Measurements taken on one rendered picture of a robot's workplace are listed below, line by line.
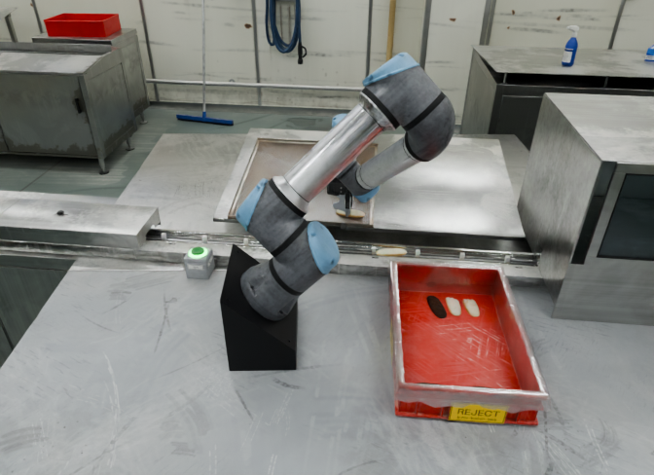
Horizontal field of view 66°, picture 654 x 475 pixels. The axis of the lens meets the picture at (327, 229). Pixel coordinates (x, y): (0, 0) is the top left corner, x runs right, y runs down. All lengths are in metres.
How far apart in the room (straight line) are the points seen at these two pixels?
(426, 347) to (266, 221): 0.54
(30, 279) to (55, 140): 2.52
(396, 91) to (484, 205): 0.84
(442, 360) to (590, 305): 0.46
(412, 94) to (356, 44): 4.06
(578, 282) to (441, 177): 0.69
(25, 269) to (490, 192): 1.64
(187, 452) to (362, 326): 0.55
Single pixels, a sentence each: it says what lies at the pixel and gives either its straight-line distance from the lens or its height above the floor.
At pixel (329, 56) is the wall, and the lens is 5.22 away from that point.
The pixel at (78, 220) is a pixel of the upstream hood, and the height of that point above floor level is 0.92.
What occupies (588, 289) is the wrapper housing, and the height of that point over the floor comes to 0.93.
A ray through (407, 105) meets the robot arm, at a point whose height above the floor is 1.43.
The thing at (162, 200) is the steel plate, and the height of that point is 0.82.
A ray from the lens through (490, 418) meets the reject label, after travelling 1.24.
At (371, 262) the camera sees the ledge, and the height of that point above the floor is 0.86.
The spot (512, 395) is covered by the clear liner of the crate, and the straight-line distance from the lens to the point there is 1.19.
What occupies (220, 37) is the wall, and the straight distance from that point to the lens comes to 5.40.
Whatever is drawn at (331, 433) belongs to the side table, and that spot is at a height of 0.82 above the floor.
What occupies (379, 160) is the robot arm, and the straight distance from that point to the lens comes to 1.34.
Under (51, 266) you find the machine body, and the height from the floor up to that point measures 0.77.
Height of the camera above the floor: 1.78
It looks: 32 degrees down
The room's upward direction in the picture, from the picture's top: 1 degrees clockwise
